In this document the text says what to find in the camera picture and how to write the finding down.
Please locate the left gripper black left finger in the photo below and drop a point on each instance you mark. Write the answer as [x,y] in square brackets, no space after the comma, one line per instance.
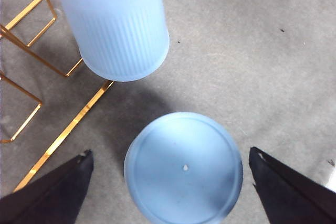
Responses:
[52,197]

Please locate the blue ribbed plastic cup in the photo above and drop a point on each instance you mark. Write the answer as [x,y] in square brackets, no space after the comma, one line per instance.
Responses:
[113,24]
[183,171]

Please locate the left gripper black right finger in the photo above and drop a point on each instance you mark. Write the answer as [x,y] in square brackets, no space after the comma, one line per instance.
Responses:
[288,197]

